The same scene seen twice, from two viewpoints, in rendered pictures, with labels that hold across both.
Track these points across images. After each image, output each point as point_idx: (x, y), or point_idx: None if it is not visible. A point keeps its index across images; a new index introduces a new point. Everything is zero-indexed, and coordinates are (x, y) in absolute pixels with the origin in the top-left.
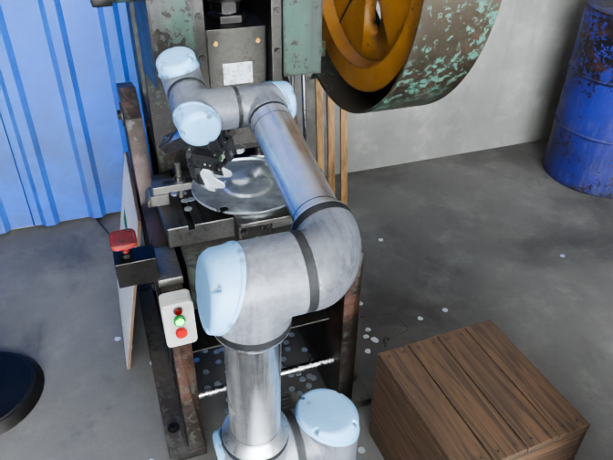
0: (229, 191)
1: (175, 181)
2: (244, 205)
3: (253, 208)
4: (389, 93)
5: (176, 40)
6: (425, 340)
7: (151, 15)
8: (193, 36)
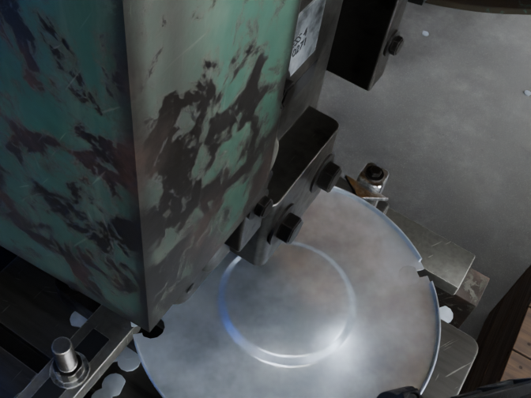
0: (280, 357)
1: (66, 381)
2: (359, 388)
3: (388, 384)
4: None
5: (234, 90)
6: (525, 325)
7: (148, 32)
8: (291, 25)
